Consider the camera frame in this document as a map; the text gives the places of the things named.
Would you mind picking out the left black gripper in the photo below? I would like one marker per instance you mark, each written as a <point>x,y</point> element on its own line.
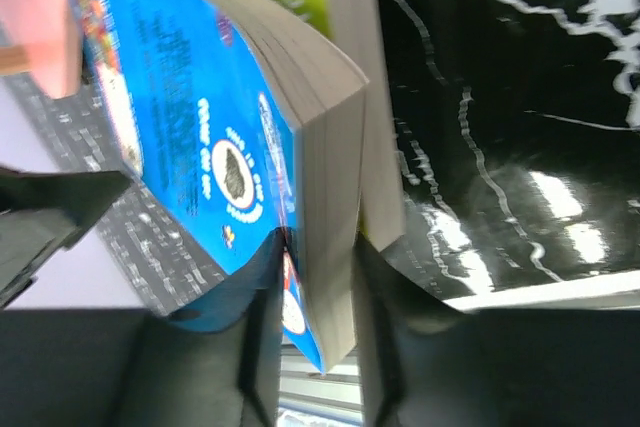
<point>42,213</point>

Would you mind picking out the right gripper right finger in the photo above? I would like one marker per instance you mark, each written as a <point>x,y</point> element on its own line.
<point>418,357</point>

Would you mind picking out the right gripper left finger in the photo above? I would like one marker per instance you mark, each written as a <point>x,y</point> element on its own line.
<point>217,361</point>

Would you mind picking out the blue back-cover treehouse book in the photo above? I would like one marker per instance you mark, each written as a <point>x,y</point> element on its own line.
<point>244,125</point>

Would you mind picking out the yellow-green 65-storey treehouse book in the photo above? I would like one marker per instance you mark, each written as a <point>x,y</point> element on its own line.
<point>354,26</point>

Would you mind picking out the pink three-tier shelf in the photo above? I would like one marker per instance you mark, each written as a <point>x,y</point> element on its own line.
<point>45,42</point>

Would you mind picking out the black marble mat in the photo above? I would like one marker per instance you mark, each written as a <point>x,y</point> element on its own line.
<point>517,125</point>

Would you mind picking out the aluminium mounting rail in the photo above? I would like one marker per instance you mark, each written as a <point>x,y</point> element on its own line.
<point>308,397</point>

